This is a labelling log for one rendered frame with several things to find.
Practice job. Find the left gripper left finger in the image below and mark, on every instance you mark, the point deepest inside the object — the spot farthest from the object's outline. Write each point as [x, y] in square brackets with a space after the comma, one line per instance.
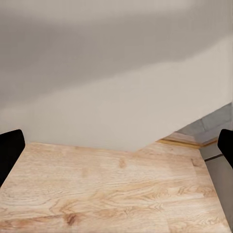
[12, 145]

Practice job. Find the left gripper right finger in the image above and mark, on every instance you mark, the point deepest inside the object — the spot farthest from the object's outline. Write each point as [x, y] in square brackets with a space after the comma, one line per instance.
[225, 144]

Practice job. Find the fixed window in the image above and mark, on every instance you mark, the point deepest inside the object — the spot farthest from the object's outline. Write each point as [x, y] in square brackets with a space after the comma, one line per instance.
[204, 131]

